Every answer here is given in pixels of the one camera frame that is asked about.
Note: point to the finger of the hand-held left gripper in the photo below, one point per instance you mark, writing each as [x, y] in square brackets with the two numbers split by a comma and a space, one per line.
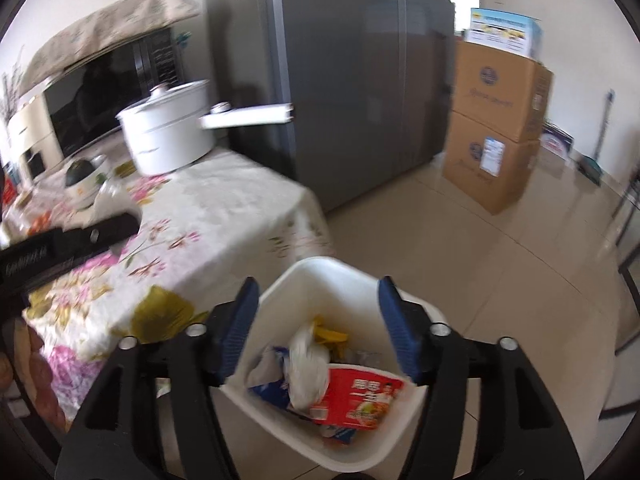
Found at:
[100, 235]

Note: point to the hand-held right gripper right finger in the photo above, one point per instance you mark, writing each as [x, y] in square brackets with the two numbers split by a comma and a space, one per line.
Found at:
[400, 330]

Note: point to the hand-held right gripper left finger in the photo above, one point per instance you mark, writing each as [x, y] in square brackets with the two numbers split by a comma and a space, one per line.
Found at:
[240, 330]

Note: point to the yellow wrapper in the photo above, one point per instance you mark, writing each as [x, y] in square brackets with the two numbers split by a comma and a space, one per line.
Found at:
[332, 334]

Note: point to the crushed dark blue carton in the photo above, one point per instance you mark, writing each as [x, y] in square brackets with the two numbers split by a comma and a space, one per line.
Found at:
[270, 392]

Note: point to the white carton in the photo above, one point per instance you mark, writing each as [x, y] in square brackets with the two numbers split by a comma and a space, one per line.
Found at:
[305, 365]

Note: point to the red instant noodle cup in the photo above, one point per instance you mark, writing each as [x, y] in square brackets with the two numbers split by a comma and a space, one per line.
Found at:
[360, 395]

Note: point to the white trash bin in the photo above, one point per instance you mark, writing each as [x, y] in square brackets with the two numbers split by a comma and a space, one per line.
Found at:
[320, 285]

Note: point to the white ceramic bowl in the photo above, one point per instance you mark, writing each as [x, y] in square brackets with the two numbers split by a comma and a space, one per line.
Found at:
[85, 192]

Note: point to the dark green squash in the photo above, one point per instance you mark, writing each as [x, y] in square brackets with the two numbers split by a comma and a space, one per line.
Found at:
[80, 171]

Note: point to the white electric pot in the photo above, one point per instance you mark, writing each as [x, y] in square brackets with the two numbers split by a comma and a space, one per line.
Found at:
[165, 145]

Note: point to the floral tablecloth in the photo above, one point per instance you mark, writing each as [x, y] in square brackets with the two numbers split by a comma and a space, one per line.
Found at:
[215, 200]

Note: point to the cream air fryer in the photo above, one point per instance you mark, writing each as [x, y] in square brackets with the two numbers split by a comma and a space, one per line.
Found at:
[30, 135]

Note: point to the black microwave oven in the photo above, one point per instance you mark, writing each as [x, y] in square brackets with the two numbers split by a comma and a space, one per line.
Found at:
[100, 100]

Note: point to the glass pot lid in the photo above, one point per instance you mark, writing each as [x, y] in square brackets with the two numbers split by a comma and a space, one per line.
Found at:
[160, 97]

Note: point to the cardboard box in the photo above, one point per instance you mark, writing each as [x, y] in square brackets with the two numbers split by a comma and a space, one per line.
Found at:
[480, 175]
[500, 90]

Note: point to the floral cloth cover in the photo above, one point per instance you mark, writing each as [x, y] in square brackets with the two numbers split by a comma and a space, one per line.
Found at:
[110, 25]

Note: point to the white and blue package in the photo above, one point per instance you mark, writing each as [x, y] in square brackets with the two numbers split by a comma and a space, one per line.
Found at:
[556, 145]

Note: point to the grey refrigerator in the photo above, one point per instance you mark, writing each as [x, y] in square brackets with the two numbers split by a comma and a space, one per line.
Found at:
[350, 85]

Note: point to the broom with green head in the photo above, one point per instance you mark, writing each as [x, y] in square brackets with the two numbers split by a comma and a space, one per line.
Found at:
[592, 167]

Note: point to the blue and white box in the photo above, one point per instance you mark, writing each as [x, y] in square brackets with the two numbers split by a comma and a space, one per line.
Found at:
[505, 32]

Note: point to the black metal chair frame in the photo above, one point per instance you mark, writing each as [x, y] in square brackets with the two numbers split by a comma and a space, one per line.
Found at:
[627, 240]

